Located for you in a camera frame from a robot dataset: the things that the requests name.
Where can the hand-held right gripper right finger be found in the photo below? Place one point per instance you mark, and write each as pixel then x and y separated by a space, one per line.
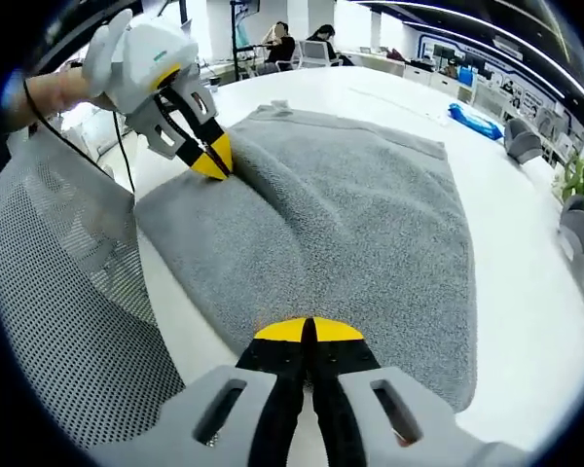
pixel 409 433

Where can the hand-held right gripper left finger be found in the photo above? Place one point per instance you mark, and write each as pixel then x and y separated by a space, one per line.
pixel 199 428

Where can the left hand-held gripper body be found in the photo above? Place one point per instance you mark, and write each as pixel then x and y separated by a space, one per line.
pixel 146 53

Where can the grey towel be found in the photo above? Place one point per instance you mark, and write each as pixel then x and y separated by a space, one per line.
pixel 350 219

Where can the black pole stand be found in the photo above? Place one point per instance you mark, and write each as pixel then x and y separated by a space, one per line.
pixel 234 44

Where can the white office chair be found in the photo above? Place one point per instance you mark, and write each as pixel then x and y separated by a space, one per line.
pixel 316 53

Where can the grey mesh chair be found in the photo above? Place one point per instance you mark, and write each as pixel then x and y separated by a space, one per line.
pixel 68 292

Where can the white table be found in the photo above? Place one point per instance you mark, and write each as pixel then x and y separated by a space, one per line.
pixel 516 272

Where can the grey padded headrest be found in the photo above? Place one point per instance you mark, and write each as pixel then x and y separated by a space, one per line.
pixel 579 228

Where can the blue storage box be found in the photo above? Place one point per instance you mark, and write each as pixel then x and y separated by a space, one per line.
pixel 468 76

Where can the blue wet wipes packet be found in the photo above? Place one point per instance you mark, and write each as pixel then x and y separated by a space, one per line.
pixel 474 121

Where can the grey office chair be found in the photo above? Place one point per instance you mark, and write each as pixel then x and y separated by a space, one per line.
pixel 523 141

